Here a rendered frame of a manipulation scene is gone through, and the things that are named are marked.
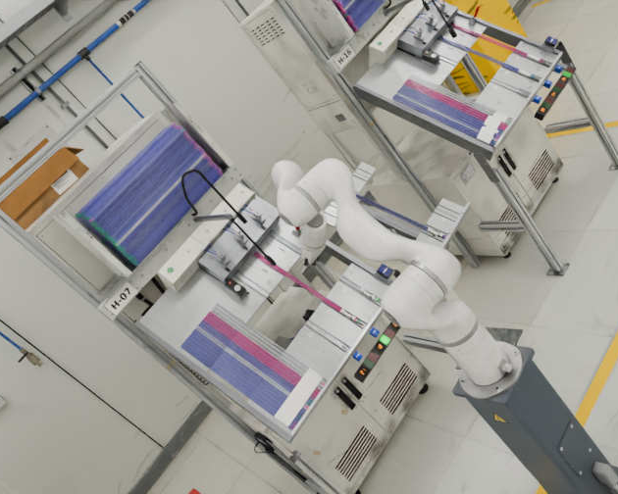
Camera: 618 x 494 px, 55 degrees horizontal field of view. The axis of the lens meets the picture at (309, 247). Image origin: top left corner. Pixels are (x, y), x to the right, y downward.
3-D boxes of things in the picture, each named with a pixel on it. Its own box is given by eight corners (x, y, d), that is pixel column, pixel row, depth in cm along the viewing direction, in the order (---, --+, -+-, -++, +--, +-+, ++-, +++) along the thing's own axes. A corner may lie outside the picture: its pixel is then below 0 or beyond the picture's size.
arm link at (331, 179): (425, 319, 156) (466, 275, 159) (429, 310, 145) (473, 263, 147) (292, 200, 170) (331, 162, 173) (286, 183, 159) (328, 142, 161)
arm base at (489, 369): (534, 347, 163) (501, 303, 156) (505, 405, 156) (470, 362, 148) (479, 340, 179) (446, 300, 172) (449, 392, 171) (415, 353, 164)
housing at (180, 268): (258, 210, 248) (254, 191, 236) (180, 298, 231) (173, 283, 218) (242, 200, 251) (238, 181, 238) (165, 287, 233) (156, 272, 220)
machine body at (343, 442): (438, 381, 279) (363, 295, 255) (356, 514, 254) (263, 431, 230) (355, 358, 334) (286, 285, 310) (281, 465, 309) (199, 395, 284)
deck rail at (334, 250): (397, 291, 230) (399, 284, 224) (394, 295, 229) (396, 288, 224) (253, 200, 249) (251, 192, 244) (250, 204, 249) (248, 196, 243)
